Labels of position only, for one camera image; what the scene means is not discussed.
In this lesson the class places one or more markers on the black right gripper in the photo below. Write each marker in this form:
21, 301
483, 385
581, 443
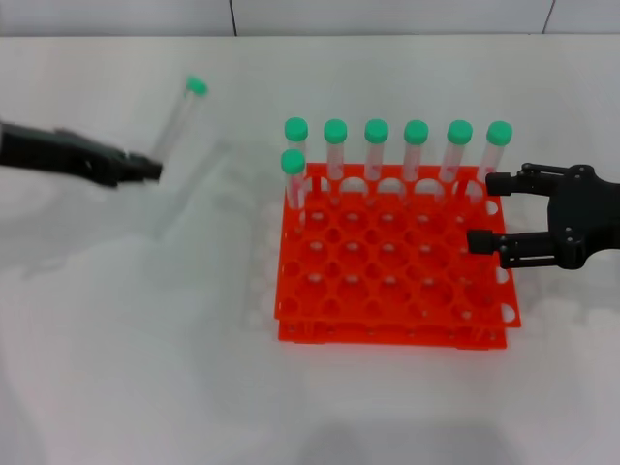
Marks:
586, 218

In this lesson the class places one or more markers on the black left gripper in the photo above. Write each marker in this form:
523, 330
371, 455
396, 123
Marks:
58, 155

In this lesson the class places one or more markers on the green capped clear test tube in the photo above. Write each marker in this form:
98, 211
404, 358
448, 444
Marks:
415, 133
292, 162
499, 133
376, 132
335, 132
459, 133
196, 85
295, 128

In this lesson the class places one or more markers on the orange test tube rack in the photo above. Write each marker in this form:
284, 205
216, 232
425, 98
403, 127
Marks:
387, 290

